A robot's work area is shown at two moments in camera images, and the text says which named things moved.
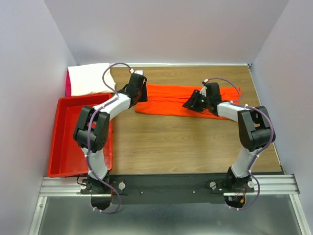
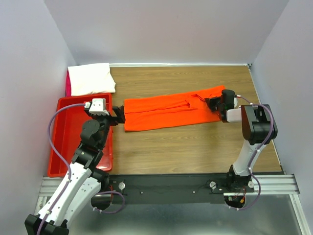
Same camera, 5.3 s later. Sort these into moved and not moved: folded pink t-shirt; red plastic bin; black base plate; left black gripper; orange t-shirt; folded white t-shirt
Moved: left black gripper; orange t-shirt
Not moved: black base plate; folded pink t-shirt; red plastic bin; folded white t-shirt
